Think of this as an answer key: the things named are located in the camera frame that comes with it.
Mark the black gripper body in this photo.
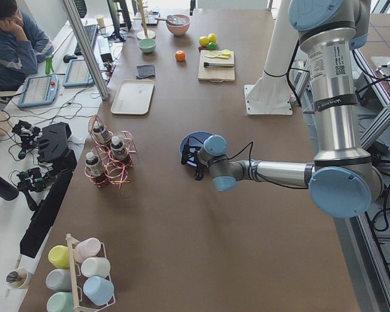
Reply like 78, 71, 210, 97
193, 146, 211, 168

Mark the blue round plate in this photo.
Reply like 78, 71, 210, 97
179, 131, 212, 156

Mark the orange mandarin fruit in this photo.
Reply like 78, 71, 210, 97
175, 50, 186, 62

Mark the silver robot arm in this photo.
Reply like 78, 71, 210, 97
192, 1, 383, 218

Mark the tea bottle middle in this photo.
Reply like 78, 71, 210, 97
110, 136, 133, 167

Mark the tea bottle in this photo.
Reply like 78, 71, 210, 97
110, 136, 133, 167
92, 123, 111, 146
85, 151, 108, 187

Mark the wooden cutting board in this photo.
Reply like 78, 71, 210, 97
198, 50, 235, 82

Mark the cream rabbit tray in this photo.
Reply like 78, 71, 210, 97
110, 79, 154, 115

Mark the steel muddler cylinder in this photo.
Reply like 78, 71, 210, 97
203, 62, 235, 68

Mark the yellow plastic knife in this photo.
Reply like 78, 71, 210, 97
204, 53, 231, 59

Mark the tea bottle back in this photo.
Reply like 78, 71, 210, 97
92, 123, 111, 146

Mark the grey folded cloth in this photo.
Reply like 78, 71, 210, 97
136, 64, 155, 79

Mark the tea bottle front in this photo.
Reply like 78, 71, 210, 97
85, 151, 108, 187

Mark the green lime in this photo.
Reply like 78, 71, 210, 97
206, 42, 216, 50

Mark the yellow lemon near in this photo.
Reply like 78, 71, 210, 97
198, 36, 210, 47

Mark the yellow lemon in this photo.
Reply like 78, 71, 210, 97
198, 36, 210, 47
207, 33, 217, 43

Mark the yellow lemon far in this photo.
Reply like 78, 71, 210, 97
207, 33, 217, 43

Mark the green bowl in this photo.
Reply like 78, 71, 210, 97
138, 38, 156, 53

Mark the pink cup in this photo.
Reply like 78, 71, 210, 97
73, 237, 101, 263

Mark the pink bowl with ice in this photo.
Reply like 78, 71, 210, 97
166, 14, 190, 36

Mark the wooden cup tree stand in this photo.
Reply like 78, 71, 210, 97
133, 0, 156, 40

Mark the white cup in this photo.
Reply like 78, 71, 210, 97
81, 257, 111, 278

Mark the metal ice scoop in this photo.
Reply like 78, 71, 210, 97
156, 14, 187, 25

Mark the teach pendant far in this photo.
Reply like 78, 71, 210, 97
62, 59, 94, 88

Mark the teach pendant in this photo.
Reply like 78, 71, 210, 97
18, 74, 59, 108
62, 59, 94, 88

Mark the blue cup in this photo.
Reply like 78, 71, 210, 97
83, 276, 114, 306

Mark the yellow cup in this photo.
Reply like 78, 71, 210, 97
48, 245, 70, 269

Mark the black keyboard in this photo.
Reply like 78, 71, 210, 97
73, 24, 98, 56

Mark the teach pendant near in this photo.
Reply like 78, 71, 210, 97
18, 74, 59, 108

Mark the grey cup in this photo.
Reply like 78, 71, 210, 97
45, 268, 72, 292

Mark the green cup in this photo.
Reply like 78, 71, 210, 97
46, 292, 73, 312

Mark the black water bottle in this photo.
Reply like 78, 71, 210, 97
0, 176, 19, 201

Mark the seated person blue sweater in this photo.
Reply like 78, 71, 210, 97
0, 1, 54, 91

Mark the copper wire bottle rack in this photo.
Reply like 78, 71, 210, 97
84, 114, 137, 189

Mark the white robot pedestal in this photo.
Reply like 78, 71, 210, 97
244, 0, 298, 115

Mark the aluminium frame post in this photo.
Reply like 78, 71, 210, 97
61, 0, 109, 100

